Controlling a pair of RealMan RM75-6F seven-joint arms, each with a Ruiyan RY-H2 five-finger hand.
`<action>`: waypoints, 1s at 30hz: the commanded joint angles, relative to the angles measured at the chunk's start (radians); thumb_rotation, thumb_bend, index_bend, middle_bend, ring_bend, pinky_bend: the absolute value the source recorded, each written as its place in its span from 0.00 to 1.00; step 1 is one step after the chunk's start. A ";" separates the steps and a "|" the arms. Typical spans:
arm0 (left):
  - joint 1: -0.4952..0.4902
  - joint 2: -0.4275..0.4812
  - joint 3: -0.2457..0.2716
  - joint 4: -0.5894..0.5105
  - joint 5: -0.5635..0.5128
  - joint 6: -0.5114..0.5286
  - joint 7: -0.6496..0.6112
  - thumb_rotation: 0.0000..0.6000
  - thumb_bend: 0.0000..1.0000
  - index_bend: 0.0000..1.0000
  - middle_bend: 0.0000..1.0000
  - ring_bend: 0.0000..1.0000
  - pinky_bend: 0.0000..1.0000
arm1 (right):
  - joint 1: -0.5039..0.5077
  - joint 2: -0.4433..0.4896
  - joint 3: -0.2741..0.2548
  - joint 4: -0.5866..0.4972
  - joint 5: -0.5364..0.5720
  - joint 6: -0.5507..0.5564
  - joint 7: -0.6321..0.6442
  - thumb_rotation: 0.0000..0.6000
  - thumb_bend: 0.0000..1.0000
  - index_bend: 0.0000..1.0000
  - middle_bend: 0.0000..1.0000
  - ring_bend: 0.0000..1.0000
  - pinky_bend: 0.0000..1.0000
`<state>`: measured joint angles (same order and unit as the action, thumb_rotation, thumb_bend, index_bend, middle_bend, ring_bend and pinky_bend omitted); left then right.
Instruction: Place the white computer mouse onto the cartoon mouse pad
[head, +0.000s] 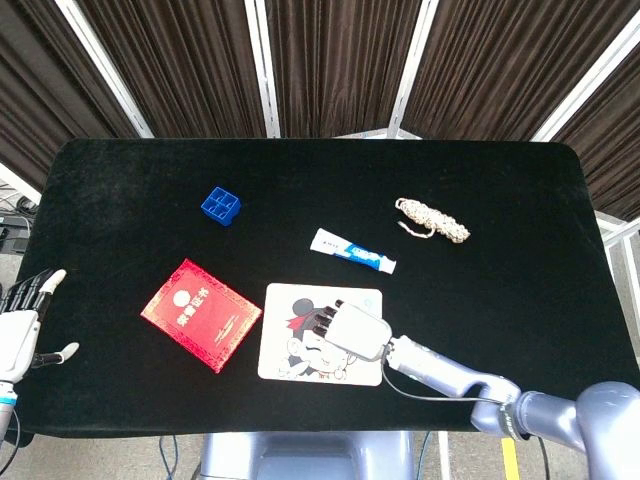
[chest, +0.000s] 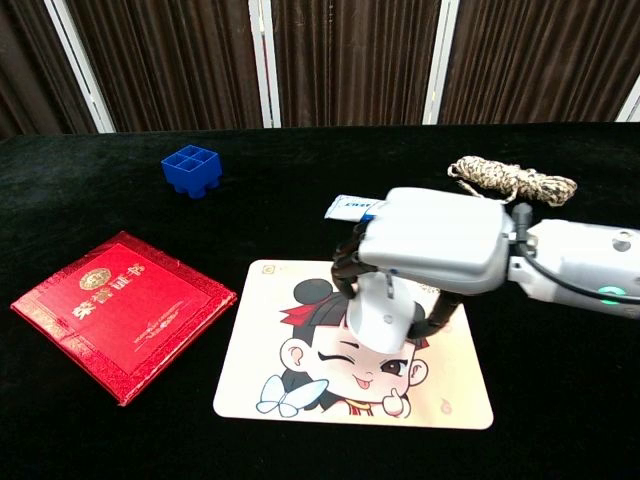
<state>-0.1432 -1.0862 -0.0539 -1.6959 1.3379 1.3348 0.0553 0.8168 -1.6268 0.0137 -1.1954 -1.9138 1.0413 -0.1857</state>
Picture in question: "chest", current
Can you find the beige braided rope bundle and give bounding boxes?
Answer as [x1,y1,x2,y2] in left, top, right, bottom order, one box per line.
[446,155,579,208]

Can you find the red certificate book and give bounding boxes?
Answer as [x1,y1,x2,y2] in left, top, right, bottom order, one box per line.
[10,230,238,407]

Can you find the blue plastic grid block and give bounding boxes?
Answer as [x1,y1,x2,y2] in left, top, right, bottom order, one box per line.
[160,144,223,200]

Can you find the cartoon girl mouse pad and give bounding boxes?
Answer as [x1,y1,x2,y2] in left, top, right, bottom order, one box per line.
[212,258,495,431]

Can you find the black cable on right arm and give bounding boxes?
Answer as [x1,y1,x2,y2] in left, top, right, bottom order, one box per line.
[511,202,640,303]

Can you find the black velvet table cloth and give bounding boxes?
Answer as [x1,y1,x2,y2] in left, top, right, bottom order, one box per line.
[0,121,640,480]

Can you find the white metal frame post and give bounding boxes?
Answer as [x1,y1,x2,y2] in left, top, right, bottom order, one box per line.
[42,0,117,134]
[615,73,640,123]
[247,0,283,129]
[421,0,461,126]

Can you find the white computer mouse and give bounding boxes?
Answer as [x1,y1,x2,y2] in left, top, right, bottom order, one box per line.
[345,272,419,354]

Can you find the dark brown curtain panel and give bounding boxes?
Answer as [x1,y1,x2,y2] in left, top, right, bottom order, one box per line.
[438,0,640,125]
[0,0,97,140]
[65,0,265,133]
[271,0,442,128]

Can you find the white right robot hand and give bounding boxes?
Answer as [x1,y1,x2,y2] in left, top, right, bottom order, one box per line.
[331,187,517,346]

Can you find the white blue toothpaste tube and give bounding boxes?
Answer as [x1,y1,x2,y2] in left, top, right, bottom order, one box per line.
[323,193,389,224]

